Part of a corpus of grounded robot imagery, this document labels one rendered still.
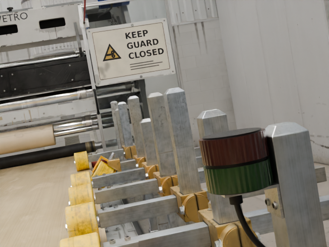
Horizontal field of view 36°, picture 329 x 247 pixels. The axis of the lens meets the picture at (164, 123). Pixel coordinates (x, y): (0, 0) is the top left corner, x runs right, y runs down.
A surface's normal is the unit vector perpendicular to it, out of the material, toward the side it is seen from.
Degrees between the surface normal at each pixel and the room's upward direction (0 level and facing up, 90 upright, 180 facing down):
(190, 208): 90
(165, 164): 90
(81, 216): 53
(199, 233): 90
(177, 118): 90
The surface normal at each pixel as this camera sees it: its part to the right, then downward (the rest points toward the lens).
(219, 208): 0.16, 0.03
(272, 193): -0.97, 0.18
